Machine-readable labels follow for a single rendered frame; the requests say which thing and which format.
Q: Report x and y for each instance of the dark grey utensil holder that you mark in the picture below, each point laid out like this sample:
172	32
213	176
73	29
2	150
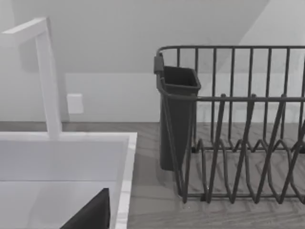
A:
175	119

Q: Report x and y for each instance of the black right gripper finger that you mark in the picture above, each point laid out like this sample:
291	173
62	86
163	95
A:
95	212

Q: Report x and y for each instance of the tall white tap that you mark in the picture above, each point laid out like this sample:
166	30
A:
48	81

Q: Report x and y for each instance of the white sink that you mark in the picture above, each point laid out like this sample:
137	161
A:
64	162

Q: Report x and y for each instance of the white wall outlet plate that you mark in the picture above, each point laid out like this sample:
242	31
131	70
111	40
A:
75	103

